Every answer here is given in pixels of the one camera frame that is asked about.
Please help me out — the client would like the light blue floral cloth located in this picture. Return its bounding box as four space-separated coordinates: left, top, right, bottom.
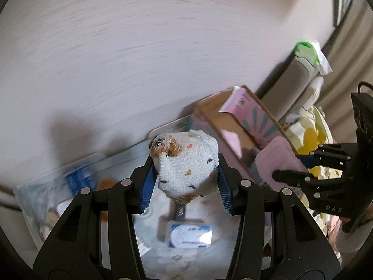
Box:
13 143 277 280

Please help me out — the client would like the blue white small box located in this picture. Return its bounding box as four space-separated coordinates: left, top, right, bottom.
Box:
167 220 213 249

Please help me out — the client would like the yellow floral cloth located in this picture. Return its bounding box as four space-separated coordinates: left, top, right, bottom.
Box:
284 105 337 181

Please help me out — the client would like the beige curtain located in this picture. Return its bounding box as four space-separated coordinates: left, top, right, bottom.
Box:
319 3 373 140

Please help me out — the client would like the grey metal clip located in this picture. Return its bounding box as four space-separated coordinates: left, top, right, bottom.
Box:
159 201 187 240

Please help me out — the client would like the pink cloth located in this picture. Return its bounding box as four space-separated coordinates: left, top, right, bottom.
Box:
255 137 309 196

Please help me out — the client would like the framed wall picture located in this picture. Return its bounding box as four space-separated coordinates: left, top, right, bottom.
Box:
334 0 357 28

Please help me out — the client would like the pink patterned cardboard box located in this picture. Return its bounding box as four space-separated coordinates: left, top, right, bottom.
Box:
192 85 298 189

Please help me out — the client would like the white bottle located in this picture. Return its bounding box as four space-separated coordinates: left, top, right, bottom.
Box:
303 76 325 108

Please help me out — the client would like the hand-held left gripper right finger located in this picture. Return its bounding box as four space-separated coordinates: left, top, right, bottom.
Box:
216 153 341 280

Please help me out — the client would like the white spotted sock orange fringe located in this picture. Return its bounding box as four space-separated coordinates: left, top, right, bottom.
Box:
149 130 219 205

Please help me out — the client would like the blue packet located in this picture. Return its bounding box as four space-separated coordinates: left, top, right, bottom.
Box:
64 162 99 199

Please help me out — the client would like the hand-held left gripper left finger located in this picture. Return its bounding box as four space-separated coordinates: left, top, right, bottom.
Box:
33 157 159 280

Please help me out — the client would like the green white wet wipes packet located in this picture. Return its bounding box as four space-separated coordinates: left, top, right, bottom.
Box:
293 39 333 75

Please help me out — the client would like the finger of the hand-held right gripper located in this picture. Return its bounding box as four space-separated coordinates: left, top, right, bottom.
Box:
297 143 357 168
272 169 346 191

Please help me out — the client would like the small orange object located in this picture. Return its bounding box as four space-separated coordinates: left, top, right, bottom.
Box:
97 179 117 192

